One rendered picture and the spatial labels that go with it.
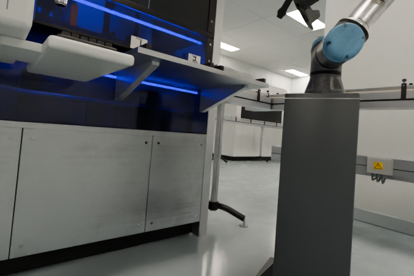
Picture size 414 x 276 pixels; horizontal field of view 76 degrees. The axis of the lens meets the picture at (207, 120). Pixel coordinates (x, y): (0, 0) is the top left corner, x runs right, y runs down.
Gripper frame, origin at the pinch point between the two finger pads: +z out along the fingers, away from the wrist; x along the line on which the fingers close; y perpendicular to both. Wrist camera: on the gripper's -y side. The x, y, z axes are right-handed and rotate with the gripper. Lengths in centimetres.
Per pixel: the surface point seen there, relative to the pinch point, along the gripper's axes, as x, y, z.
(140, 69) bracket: -35, -56, -26
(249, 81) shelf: -8.7, -31.4, 6.9
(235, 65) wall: 639, -307, 177
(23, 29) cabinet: -76, -40, -50
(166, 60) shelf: -38, -41, -24
